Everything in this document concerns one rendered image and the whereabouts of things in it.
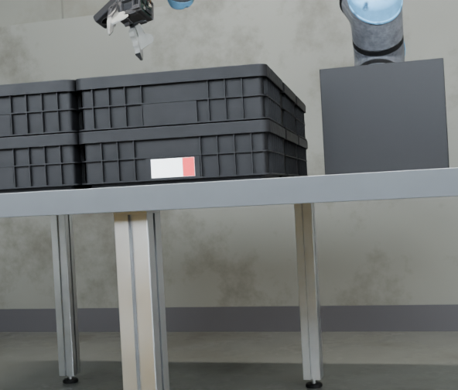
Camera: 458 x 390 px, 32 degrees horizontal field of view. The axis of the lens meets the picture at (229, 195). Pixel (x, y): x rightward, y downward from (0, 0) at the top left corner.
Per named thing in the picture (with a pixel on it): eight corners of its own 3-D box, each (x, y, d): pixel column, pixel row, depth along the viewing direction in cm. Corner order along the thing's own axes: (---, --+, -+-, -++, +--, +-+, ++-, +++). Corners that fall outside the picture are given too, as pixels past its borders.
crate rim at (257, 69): (73, 90, 164) (72, 78, 164) (119, 104, 193) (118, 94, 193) (266, 75, 157) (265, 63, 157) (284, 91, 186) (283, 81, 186)
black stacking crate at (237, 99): (76, 137, 164) (73, 81, 164) (121, 143, 193) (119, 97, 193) (268, 124, 157) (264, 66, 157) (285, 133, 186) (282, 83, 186)
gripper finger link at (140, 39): (155, 56, 214) (145, 22, 212) (137, 61, 216) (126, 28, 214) (161, 53, 216) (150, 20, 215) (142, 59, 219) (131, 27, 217)
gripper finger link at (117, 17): (119, 18, 200) (131, 4, 207) (100, 25, 202) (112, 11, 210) (124, 29, 201) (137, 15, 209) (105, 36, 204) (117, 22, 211)
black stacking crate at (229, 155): (288, 180, 186) (285, 128, 186) (271, 179, 157) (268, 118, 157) (124, 189, 194) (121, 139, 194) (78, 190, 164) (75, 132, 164)
